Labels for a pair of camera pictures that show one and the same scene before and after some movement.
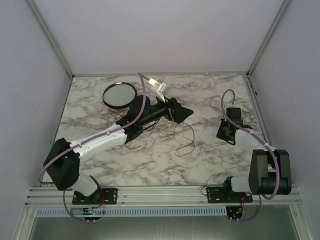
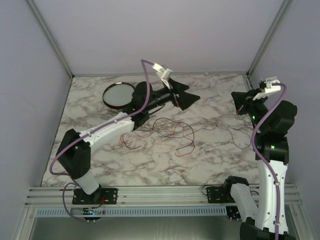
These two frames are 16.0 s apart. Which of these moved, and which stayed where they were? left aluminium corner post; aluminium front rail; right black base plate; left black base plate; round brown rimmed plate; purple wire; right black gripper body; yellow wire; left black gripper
Moved: left black gripper; right black gripper body; purple wire; yellow wire
Stayed: left aluminium corner post; aluminium front rail; left black base plate; right black base plate; round brown rimmed plate
